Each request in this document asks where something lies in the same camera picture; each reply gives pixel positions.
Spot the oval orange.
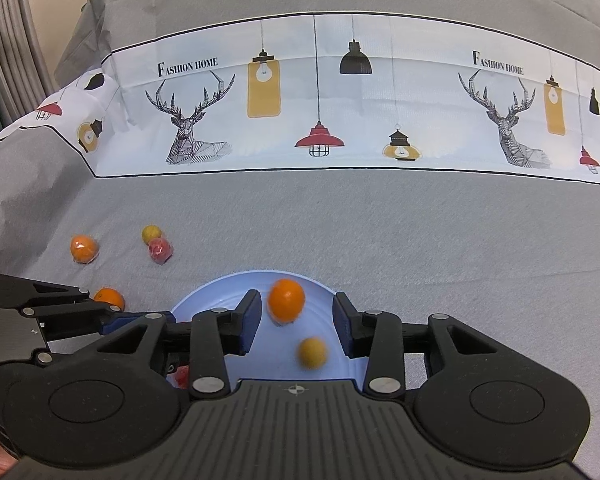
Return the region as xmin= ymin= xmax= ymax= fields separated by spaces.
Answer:
xmin=268 ymin=278 xmax=306 ymax=325

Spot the blue round plate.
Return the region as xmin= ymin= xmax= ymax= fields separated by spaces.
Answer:
xmin=172 ymin=270 xmax=367 ymax=386

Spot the yellow small fruit back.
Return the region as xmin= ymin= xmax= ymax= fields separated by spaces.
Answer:
xmin=142 ymin=224 xmax=162 ymax=245

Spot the bare orange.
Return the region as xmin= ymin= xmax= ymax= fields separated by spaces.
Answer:
xmin=93 ymin=287 xmax=125 ymax=311

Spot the red fruit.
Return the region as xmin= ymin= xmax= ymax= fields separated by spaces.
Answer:
xmin=172 ymin=366 xmax=189 ymax=389
xmin=148 ymin=237 xmax=173 ymax=264

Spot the grey curtain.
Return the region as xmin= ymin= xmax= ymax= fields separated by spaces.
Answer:
xmin=0 ymin=0 xmax=56 ymax=125

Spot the red fruit back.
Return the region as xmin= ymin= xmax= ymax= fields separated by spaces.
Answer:
xmin=148 ymin=237 xmax=173 ymax=264

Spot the yellow small fruit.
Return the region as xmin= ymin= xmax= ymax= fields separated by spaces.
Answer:
xmin=297 ymin=336 xmax=328 ymax=370
xmin=142 ymin=224 xmax=162 ymax=245

